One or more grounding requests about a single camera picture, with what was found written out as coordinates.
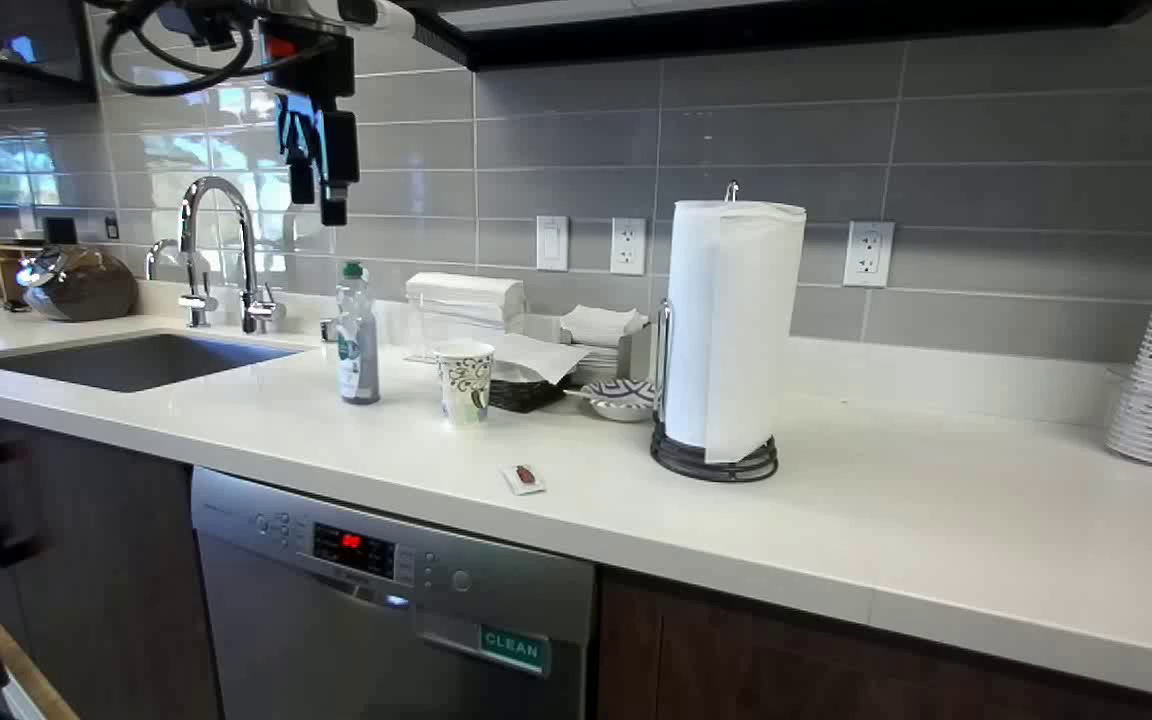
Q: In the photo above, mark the dark overhead cabinet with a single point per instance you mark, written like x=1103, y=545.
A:
x=788, y=25

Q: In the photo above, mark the stainless steel dishwasher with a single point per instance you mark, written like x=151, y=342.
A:
x=379, y=614

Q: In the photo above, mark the metal napkin box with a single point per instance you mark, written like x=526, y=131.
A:
x=621, y=358

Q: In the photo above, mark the black metal towel roll holder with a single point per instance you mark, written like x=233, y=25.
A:
x=713, y=467

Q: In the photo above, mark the dark wood base cabinet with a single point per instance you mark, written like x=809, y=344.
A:
x=803, y=666

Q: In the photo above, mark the white paper towel roll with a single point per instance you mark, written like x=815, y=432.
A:
x=731, y=321

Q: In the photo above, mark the undermount kitchen sink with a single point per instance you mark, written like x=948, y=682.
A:
x=123, y=360

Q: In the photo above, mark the dish soap bottle green cap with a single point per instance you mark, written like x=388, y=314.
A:
x=359, y=344

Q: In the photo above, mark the chrome kitchen faucet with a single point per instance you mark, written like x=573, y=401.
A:
x=246, y=255

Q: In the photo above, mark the dark woven basket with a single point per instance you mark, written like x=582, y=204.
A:
x=94, y=285

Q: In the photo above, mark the shiny metal kettle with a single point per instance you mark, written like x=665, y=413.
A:
x=34, y=274

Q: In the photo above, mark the patterned paper cup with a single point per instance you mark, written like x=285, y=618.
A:
x=464, y=384

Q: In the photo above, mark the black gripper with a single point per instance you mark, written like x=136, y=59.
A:
x=315, y=83

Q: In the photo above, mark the crumpled white napkin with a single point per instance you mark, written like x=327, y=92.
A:
x=600, y=321

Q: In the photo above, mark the white paper towel box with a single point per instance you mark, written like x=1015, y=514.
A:
x=462, y=299

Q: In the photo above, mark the white wall outlet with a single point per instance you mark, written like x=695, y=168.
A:
x=870, y=255
x=551, y=240
x=624, y=245

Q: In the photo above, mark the small patterned bowl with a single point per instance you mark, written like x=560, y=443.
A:
x=621, y=401

